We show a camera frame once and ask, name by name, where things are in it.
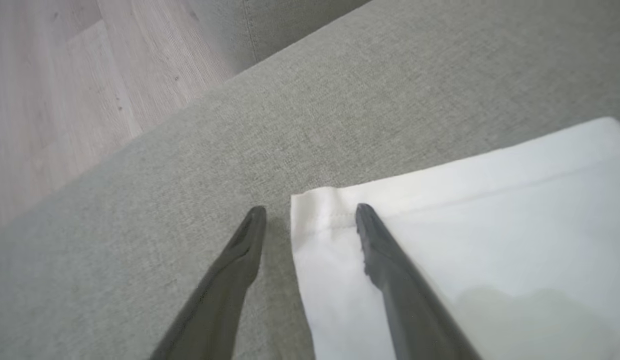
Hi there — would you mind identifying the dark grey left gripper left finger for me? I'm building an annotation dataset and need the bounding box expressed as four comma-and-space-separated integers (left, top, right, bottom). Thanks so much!
150, 206, 267, 360

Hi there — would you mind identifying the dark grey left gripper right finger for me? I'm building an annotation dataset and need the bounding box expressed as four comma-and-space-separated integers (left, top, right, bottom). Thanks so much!
356, 203, 483, 360

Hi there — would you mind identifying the red and white shirt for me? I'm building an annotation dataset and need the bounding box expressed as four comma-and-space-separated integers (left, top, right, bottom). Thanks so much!
290, 116, 620, 360

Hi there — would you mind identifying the grey fabric ottoman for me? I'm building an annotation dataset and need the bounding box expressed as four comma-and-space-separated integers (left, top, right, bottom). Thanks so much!
0, 0, 620, 360

